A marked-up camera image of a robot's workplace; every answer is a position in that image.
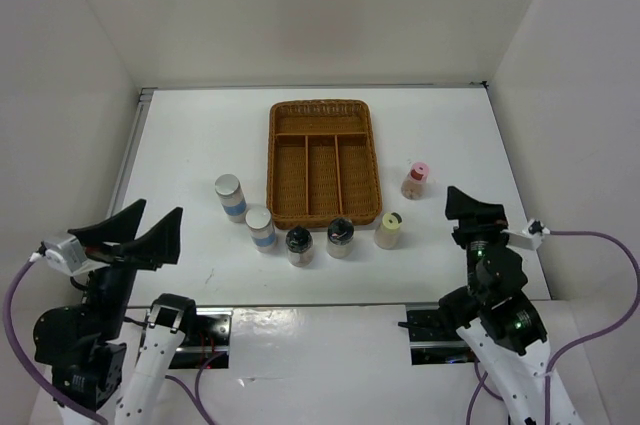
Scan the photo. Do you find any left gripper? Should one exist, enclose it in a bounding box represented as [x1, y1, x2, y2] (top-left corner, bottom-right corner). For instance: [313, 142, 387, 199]
[70, 196, 184, 339]

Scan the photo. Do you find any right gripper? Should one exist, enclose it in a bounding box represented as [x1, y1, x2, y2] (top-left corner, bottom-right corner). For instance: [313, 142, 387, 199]
[444, 183, 511, 295]

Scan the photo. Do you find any pink-lid spice jar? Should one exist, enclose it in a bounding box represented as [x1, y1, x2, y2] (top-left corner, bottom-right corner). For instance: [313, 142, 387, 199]
[401, 162, 429, 200]

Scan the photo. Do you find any yellow-lid spice jar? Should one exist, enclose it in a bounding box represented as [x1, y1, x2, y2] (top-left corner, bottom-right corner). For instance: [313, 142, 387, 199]
[374, 212, 403, 250]

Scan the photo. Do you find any silver-lid jar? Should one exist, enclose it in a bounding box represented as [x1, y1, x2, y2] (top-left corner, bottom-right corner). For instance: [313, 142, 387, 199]
[214, 174, 247, 223]

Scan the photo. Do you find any white-lid jar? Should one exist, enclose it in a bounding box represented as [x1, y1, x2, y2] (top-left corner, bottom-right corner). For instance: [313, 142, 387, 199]
[245, 206, 277, 253]

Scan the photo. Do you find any black-cap spice jar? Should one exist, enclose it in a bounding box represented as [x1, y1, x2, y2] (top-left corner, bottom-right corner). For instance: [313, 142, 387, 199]
[285, 226, 314, 268]
[326, 217, 355, 259]

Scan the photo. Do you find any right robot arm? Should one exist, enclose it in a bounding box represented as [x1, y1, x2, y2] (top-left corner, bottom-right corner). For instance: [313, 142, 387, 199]
[438, 186, 582, 424]

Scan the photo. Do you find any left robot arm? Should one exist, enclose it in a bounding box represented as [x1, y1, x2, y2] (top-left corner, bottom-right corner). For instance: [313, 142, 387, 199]
[33, 199, 199, 424]

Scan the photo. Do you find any brown wicker divided basket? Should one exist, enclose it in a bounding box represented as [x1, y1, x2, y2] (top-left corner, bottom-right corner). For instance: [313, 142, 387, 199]
[266, 99, 382, 230]

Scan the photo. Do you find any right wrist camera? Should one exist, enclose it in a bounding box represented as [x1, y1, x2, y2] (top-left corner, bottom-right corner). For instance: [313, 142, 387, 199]
[502, 219, 551, 251]

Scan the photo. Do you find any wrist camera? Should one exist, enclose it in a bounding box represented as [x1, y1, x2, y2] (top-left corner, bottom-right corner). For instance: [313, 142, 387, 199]
[32, 234, 89, 277]
[502, 219, 551, 251]

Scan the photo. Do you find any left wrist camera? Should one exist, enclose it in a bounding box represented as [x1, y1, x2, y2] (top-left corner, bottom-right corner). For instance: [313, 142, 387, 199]
[32, 234, 89, 277]

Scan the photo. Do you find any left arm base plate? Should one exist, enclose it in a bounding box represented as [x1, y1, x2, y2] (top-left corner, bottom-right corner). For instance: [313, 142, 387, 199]
[124, 308, 234, 371]

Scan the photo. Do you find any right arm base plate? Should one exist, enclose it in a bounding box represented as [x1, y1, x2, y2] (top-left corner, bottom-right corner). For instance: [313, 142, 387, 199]
[398, 305, 475, 366]

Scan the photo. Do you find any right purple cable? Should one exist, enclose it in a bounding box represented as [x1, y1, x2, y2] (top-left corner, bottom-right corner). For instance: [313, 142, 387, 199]
[464, 228, 640, 425]

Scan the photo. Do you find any purple cable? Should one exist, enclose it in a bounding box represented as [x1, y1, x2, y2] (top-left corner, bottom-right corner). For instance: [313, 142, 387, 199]
[3, 259, 109, 425]
[464, 228, 640, 425]

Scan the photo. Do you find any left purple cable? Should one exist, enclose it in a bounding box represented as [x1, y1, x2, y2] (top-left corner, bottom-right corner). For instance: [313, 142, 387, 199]
[3, 259, 109, 425]

